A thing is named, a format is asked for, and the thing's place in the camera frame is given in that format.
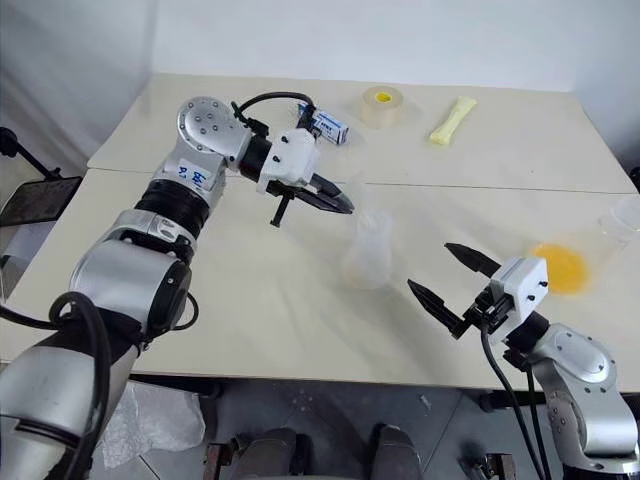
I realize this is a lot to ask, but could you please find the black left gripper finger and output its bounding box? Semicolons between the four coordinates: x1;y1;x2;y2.
298;188;357;216
312;172;347;198

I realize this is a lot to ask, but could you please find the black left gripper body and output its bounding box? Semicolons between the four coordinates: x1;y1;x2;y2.
266;178;321;227

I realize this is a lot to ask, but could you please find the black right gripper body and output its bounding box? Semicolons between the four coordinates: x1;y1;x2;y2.
463;287;515;332

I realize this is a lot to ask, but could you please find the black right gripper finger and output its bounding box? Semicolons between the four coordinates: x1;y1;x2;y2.
406;278;470;342
444;242;502;277

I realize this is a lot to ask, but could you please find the clear flask with orange liquid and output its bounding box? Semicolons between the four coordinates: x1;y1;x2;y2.
528;194;640;297

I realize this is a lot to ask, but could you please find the small blue white box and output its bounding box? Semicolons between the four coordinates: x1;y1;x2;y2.
297;101;352;148

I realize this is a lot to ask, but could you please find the clear tape roll yellow core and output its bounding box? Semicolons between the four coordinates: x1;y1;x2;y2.
361;85;406;131

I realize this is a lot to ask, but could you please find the pale yellow bone-shaped object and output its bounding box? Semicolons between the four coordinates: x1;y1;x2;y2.
428;95;479;148

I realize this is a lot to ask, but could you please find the dark rounded shape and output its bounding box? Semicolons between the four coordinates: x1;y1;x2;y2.
230;426;312;480
368;423;427;480

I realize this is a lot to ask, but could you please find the black stand with plate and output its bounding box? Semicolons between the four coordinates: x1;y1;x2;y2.
0;126;84;227

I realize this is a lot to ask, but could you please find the crumpled clear plastic bag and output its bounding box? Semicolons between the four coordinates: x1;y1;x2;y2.
101;381;207;472

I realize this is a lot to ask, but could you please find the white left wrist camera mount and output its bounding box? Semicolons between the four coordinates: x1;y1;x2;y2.
256;128;322;196

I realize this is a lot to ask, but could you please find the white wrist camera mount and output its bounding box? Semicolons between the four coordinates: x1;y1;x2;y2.
487;256;550;347
256;128;322;196

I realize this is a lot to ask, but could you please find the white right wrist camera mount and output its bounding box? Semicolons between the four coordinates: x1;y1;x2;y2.
487;256;550;347

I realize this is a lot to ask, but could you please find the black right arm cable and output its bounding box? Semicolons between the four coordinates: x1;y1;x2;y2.
519;363;555;480
479;322;546;480

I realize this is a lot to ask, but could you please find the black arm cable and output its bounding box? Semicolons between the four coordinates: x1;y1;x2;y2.
479;322;546;480
0;291;145;480
519;363;555;480

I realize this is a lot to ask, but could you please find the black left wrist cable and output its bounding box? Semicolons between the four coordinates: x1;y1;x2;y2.
230;91;324;139

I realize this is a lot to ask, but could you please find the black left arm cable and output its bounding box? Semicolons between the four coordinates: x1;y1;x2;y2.
0;291;145;480

